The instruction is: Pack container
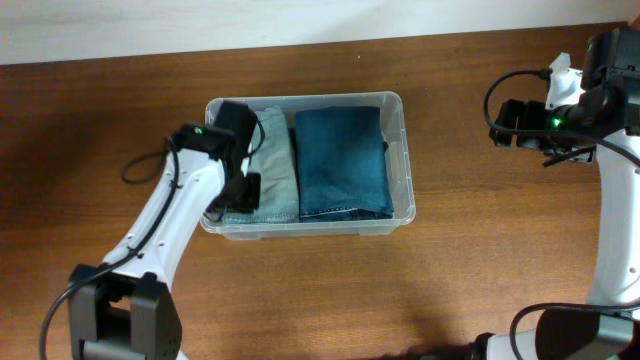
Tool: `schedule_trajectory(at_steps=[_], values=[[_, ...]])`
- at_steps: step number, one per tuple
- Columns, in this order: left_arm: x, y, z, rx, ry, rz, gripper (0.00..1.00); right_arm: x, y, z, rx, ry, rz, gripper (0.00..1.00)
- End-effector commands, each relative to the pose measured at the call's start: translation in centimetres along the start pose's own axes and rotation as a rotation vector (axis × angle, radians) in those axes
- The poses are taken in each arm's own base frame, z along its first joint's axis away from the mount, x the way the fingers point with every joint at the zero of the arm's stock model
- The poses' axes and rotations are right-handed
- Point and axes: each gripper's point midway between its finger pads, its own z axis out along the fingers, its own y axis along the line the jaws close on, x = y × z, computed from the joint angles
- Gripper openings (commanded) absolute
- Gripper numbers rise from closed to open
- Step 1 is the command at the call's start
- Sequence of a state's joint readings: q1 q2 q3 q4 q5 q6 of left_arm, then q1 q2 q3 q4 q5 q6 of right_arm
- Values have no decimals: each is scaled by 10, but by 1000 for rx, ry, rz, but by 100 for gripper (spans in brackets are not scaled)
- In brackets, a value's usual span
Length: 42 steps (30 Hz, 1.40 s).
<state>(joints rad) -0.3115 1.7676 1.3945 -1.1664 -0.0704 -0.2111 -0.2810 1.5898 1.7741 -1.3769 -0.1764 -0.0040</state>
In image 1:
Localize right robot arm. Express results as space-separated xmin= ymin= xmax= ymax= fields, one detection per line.
xmin=468 ymin=28 xmax=639 ymax=359

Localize blue jeans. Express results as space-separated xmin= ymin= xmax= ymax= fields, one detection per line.
xmin=294 ymin=106 xmax=394 ymax=223

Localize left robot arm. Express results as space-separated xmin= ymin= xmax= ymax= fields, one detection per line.
xmin=68 ymin=101 xmax=262 ymax=360

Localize clear plastic storage bin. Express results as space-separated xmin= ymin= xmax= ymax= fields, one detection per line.
xmin=200 ymin=91 xmax=416 ymax=241

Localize light grey jeans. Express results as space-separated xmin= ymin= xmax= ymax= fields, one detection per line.
xmin=222 ymin=107 xmax=299 ymax=225

